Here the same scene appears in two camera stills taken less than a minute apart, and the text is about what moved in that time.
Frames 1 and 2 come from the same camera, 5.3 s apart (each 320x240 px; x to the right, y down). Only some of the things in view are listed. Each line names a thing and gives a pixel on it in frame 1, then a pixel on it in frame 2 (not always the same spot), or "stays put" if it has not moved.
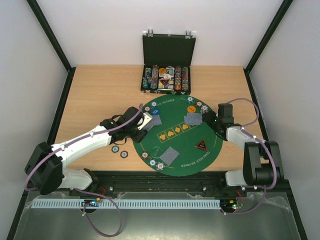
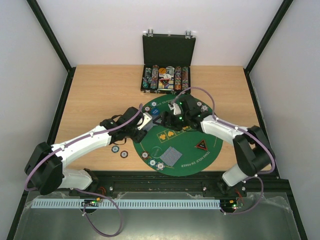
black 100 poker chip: x=147 y=109 stays put
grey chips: x=204 y=109 stays put
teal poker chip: x=115 y=149 stays put
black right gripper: x=208 y=119 → x=169 y=119
